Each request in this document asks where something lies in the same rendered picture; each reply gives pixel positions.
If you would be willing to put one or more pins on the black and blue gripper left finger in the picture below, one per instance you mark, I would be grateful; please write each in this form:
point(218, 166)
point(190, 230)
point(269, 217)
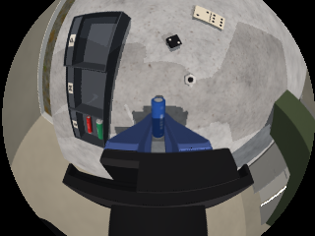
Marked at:
point(138, 137)

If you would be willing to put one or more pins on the white hex nut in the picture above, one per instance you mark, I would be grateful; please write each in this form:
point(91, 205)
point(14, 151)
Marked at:
point(189, 79)

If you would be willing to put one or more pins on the cream domino tile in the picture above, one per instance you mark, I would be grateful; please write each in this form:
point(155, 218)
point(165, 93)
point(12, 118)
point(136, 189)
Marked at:
point(208, 17)

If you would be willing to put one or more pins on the black die with white pips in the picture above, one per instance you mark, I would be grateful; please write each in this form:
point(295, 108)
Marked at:
point(173, 41)

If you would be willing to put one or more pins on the green battery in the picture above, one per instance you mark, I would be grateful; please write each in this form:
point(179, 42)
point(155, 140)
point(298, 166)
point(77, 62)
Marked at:
point(99, 128)

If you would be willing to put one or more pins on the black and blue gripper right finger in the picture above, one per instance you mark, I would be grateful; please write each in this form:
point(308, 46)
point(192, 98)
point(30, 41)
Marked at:
point(178, 138)

